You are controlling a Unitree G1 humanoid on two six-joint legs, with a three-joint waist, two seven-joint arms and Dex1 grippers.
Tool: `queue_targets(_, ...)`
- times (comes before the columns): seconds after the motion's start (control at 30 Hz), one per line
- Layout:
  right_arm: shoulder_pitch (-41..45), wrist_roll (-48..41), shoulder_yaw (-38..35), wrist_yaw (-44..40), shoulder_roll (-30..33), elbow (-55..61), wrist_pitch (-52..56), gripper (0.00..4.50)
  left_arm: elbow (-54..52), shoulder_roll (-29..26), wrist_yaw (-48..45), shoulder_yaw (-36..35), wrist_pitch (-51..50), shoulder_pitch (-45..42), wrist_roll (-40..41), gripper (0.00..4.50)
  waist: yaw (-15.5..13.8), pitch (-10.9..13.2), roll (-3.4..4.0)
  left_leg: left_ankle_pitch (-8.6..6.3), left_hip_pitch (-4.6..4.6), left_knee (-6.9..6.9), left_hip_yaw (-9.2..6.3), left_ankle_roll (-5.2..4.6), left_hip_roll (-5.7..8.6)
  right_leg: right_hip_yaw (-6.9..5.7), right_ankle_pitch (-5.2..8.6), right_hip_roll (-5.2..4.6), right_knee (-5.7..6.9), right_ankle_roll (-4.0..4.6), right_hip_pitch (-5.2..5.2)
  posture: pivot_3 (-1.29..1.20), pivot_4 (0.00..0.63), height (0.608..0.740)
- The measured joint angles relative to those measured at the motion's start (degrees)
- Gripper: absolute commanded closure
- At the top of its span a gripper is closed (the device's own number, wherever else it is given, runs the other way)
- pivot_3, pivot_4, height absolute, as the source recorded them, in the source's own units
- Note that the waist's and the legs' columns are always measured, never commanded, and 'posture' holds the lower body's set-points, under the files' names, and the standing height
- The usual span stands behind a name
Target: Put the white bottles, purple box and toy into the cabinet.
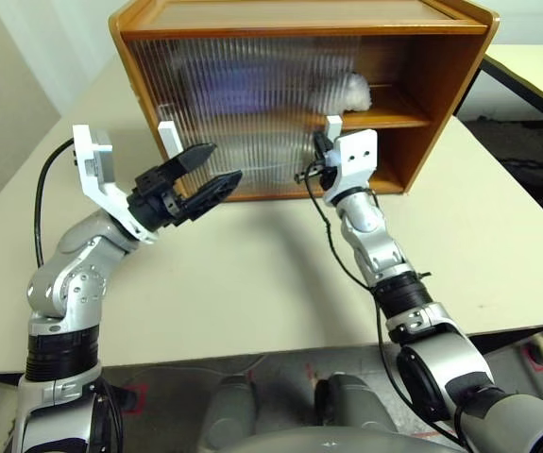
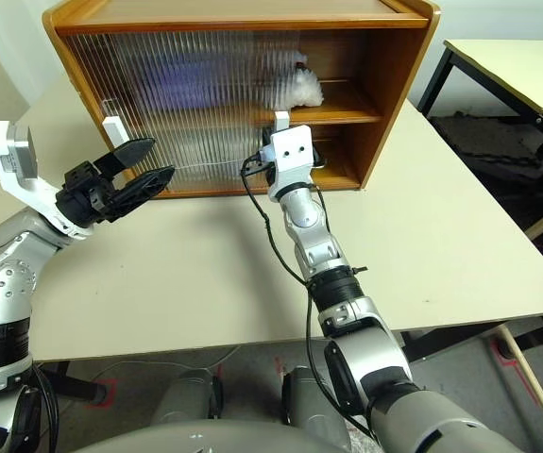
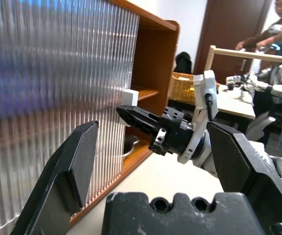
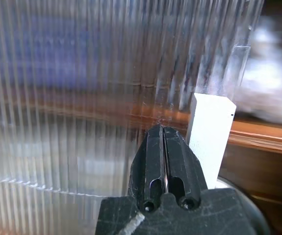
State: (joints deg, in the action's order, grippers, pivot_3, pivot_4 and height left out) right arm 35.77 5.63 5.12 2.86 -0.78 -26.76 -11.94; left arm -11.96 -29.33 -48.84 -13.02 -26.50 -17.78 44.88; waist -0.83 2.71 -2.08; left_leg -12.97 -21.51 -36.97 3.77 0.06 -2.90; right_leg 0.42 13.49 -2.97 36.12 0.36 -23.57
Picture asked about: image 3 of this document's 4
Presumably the ribbed translucent sliding door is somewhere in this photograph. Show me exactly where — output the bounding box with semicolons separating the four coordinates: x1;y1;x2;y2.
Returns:
0;0;122;235
0;0;141;235

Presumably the white door handle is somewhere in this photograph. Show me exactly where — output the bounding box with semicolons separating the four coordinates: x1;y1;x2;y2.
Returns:
120;89;139;127

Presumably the dark brown room door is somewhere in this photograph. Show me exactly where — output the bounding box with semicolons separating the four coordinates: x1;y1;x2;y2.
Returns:
193;0;274;84

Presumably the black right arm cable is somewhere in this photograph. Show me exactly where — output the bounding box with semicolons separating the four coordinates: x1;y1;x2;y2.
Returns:
204;93;217;123

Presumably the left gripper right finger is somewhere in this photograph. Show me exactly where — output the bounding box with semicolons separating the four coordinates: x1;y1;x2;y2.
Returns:
206;121;282;235

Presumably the brown wooden cabinet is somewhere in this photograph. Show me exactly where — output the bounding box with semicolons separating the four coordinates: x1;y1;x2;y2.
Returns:
67;0;180;230

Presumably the black bag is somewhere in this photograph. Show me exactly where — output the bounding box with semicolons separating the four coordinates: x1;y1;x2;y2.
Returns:
175;51;193;74

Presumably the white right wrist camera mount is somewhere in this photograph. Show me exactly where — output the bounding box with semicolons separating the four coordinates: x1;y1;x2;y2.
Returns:
177;70;219;164

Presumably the light wooden frame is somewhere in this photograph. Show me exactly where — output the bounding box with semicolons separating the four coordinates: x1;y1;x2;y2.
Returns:
205;45;282;74

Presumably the wicker basket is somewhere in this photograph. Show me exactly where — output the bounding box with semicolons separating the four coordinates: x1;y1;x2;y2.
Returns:
169;72;221;103

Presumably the beige side table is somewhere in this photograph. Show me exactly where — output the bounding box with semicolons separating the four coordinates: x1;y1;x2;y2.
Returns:
215;87;256;120

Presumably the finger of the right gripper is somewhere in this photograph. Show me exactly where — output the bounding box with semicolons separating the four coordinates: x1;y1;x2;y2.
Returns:
119;113;161;142
116;105;165;126

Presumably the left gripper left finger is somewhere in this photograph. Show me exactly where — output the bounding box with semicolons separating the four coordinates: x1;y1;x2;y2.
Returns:
9;120;100;235

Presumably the silver metal bowl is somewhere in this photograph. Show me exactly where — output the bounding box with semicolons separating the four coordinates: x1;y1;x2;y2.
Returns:
122;134;140;162

